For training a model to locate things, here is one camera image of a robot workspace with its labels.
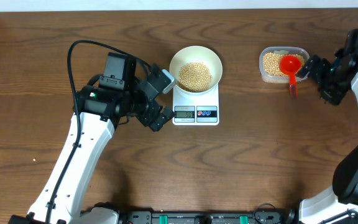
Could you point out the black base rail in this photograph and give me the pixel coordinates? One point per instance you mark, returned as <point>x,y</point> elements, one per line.
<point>262,215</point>

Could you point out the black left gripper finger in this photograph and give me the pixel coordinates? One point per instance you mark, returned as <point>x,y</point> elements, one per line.
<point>168,112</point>
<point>159,122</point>

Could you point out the cream ceramic bowl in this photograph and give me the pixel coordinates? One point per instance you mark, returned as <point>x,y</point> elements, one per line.
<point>197,54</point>

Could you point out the white digital kitchen scale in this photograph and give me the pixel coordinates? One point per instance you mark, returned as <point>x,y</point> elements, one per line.
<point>196,109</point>

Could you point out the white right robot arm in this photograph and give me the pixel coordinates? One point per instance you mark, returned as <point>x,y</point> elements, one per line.
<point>339,202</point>

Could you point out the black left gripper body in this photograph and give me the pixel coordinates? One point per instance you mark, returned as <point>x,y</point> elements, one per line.
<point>151,109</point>

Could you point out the red measuring scoop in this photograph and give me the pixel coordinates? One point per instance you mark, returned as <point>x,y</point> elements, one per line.
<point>289,65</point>

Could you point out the soybeans in bowl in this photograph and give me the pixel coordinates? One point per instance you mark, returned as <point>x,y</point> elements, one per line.
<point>195,77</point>

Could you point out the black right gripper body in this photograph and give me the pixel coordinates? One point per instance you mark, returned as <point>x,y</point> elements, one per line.
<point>332,85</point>

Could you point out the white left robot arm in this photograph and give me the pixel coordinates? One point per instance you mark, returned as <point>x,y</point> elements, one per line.
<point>107,98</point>

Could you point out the clear plastic soybean container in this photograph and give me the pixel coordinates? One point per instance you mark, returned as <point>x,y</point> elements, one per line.
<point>269,62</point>

